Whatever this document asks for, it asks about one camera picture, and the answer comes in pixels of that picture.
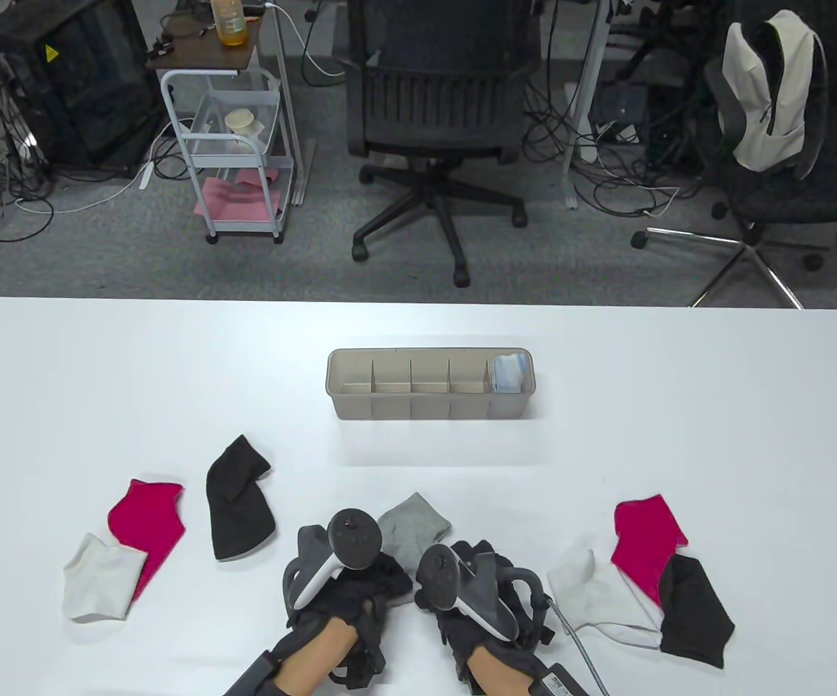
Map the person's left hand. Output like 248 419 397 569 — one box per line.
284 553 415 669

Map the person's right hand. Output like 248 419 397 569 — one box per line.
415 539 557 680

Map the grey tracking controller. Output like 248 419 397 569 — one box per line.
293 507 384 611
416 544 517 640

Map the white sock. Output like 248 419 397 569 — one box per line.
63 533 149 622
547 549 664 650

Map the black sock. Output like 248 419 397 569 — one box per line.
207 434 276 561
659 555 736 669

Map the pink sock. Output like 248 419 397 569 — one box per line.
108 478 187 602
612 495 688 608

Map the person's left forearm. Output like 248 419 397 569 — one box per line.
273 620 361 696

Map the person's right forearm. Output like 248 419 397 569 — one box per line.
465 647 542 696

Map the beige divided organizer box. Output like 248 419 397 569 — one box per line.
326 348 535 421

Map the pink cloth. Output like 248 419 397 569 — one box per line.
193 168 285 222

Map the black mesh office chair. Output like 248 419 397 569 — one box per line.
346 0 542 287

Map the cream cup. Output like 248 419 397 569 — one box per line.
225 109 268 138

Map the dark chair with chrome base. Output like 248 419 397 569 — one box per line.
632 22 837 309

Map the white rolling cart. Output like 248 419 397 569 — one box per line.
146 7 296 244

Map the cream backpack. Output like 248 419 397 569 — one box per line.
721 10 828 178

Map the bottle of orange liquid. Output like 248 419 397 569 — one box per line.
210 0 249 46

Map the black computer tower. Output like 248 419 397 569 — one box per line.
0 0 165 178

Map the grey cable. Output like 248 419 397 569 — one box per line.
549 598 611 696

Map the white metal frame post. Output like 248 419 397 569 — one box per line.
563 0 611 211
259 0 314 207

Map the black cable tangle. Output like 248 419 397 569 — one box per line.
527 69 712 218
0 69 57 291

